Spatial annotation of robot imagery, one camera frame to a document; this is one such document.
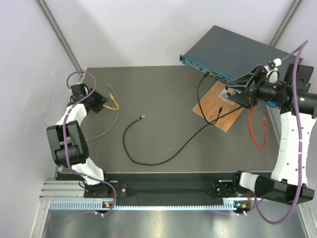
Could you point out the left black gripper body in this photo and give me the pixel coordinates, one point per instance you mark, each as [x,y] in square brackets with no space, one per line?
[96,101]

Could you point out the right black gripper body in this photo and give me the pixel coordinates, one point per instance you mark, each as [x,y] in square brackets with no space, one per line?
[260,81]

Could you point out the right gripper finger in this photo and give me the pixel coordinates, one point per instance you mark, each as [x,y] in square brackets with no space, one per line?
[243,99]
[242,83]

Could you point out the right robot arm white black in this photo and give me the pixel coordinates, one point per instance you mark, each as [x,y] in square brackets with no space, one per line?
[298,114]

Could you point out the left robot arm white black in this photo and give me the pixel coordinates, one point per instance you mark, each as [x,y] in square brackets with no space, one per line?
[66,140]

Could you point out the wooden base board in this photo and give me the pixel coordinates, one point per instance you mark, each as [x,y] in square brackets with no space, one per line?
[211,103]

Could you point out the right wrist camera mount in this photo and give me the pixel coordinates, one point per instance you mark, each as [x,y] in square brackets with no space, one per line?
[272,73]

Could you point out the metal mounting bracket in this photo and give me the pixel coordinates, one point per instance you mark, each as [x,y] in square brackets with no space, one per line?
[226,92]

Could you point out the dark grey network switch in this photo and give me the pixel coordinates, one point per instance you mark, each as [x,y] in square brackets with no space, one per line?
[226,56]

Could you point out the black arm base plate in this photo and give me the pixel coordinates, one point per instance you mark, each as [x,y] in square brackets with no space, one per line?
[155,187]

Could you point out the aluminium frame rail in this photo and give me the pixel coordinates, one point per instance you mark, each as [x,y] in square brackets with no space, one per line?
[61,190]

